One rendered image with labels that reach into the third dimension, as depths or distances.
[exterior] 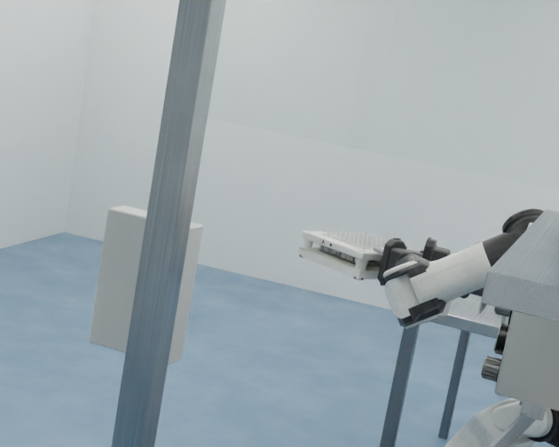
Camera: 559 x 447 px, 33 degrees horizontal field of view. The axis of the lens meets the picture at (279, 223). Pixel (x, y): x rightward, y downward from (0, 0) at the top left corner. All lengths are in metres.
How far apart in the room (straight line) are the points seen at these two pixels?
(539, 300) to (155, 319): 0.95
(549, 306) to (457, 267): 1.11
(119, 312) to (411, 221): 4.74
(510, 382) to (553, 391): 0.05
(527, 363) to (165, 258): 0.67
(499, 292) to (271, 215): 5.77
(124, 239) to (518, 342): 0.79
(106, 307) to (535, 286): 1.09
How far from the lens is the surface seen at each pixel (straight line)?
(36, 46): 6.43
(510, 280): 0.85
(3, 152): 6.28
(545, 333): 1.27
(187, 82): 1.62
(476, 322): 2.77
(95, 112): 7.04
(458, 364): 4.32
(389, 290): 2.03
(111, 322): 1.80
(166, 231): 1.65
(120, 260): 1.77
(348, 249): 2.45
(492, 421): 2.25
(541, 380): 1.29
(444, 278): 1.96
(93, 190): 7.08
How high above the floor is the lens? 1.53
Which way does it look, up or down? 10 degrees down
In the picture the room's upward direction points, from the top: 10 degrees clockwise
